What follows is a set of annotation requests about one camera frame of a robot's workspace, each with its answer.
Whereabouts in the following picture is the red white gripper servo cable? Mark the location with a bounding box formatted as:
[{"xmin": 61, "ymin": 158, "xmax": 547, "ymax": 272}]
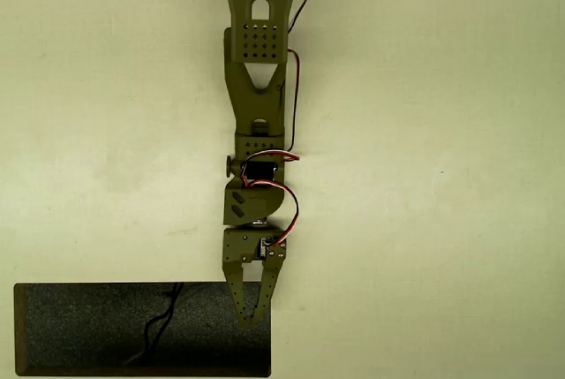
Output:
[{"xmin": 246, "ymin": 179, "xmax": 301, "ymax": 250}]

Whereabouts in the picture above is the red white wrist servo cable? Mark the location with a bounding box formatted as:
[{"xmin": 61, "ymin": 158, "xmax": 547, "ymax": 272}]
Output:
[{"xmin": 240, "ymin": 151, "xmax": 301, "ymax": 189}]

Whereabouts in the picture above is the long red black arm cable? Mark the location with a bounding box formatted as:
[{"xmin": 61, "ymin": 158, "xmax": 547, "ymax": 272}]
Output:
[{"xmin": 286, "ymin": 0, "xmax": 327, "ymax": 151}]

